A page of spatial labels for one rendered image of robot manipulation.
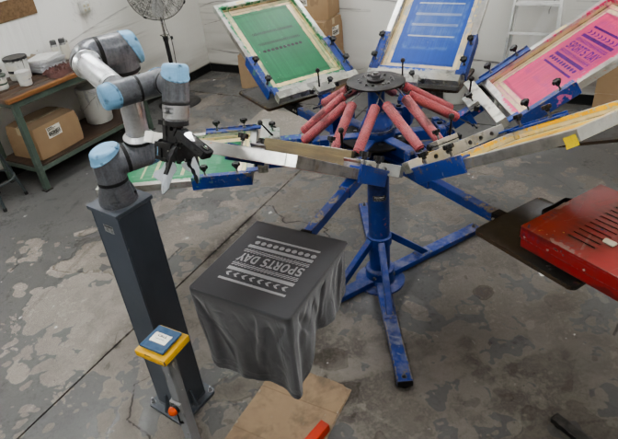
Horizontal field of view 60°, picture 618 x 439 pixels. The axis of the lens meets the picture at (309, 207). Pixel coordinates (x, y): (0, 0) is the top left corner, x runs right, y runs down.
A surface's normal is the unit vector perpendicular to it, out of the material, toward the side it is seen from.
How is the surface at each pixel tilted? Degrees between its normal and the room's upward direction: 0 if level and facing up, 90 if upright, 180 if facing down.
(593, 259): 0
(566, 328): 0
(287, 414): 0
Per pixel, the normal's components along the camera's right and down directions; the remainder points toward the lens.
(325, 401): -0.09, -0.84
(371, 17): -0.47, 0.51
